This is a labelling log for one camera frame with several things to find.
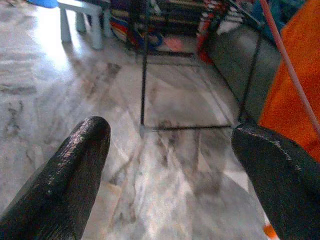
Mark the grey green sofa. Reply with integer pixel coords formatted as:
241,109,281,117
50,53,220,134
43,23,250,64
206,24,285,126

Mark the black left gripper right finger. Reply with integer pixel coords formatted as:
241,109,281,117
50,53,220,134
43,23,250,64
231,124,320,240

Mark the red white striped bag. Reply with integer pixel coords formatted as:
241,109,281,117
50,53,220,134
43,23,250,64
196,9,227,65

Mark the pale blue plastic child chair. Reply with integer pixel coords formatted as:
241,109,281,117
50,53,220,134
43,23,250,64
56,0,113,50

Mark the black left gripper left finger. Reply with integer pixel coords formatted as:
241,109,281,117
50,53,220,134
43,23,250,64
0,116,112,240

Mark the orange shirt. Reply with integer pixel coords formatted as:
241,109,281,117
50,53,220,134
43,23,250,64
258,0,320,163

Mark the pink plastic clothes hanger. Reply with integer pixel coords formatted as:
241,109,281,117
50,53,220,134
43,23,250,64
259,0,320,137

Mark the black metal drying rack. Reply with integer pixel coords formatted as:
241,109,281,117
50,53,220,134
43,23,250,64
109,0,266,133

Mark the blue floor mat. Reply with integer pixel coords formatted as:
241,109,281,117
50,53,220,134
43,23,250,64
26,0,60,8

